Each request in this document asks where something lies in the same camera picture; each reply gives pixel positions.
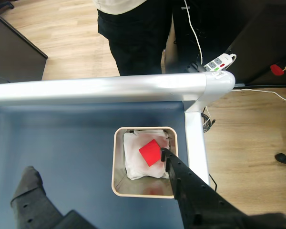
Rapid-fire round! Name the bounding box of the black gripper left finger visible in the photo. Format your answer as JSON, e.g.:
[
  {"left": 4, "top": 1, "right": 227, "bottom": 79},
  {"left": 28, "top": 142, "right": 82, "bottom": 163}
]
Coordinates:
[{"left": 10, "top": 166, "right": 64, "bottom": 229}]

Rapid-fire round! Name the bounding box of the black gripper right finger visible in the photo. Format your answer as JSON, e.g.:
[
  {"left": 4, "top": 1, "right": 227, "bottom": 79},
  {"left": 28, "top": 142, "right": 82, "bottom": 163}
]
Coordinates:
[{"left": 159, "top": 147, "right": 250, "bottom": 229}]

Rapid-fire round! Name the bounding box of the red cube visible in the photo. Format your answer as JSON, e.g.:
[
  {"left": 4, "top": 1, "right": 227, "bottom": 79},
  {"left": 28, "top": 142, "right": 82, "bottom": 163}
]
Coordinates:
[{"left": 138, "top": 139, "right": 163, "bottom": 167}]

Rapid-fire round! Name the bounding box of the beige box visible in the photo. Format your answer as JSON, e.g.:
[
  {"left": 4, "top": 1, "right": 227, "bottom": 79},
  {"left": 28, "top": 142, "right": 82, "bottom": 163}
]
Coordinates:
[{"left": 111, "top": 126, "right": 178, "bottom": 199}]

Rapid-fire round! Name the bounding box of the dark blue-grey mat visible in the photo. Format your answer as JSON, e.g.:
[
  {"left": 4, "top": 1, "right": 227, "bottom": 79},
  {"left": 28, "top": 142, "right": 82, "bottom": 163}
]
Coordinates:
[{"left": 0, "top": 100, "right": 189, "bottom": 229}]

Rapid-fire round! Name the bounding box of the white tissue paper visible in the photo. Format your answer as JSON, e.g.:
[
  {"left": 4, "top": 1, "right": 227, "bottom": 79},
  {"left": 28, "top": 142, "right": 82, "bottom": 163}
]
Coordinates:
[{"left": 123, "top": 128, "right": 171, "bottom": 180}]

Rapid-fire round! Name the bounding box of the white power strip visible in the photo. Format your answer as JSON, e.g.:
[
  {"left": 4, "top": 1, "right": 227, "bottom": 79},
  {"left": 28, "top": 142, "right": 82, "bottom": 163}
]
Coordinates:
[{"left": 203, "top": 53, "right": 237, "bottom": 72}]

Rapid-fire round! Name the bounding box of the dark brown cabinet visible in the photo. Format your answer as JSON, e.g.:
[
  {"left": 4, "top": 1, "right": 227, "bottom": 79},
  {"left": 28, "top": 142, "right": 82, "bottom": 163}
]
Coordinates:
[{"left": 0, "top": 7, "right": 48, "bottom": 84}]

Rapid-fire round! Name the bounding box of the red key tag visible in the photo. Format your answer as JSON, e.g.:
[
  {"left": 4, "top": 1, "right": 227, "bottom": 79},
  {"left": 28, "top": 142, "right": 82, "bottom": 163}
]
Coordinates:
[{"left": 270, "top": 63, "right": 284, "bottom": 76}]

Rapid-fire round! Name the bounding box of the person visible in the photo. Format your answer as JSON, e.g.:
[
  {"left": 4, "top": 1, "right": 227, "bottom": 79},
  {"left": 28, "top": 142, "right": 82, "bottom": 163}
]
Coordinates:
[{"left": 92, "top": 0, "right": 174, "bottom": 76}]

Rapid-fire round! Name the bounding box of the black desk panel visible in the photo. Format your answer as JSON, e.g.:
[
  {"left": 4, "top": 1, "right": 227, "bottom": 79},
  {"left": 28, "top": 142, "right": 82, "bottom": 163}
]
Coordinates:
[{"left": 225, "top": 0, "right": 286, "bottom": 88}]

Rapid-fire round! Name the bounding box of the silver table frame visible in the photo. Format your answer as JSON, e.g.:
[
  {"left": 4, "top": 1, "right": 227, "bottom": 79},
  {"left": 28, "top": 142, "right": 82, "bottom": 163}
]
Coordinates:
[{"left": 0, "top": 71, "right": 236, "bottom": 187}]

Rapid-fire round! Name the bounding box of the white power cable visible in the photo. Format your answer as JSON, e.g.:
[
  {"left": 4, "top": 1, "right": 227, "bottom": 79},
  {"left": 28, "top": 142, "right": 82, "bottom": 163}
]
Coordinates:
[{"left": 183, "top": 0, "right": 203, "bottom": 65}]

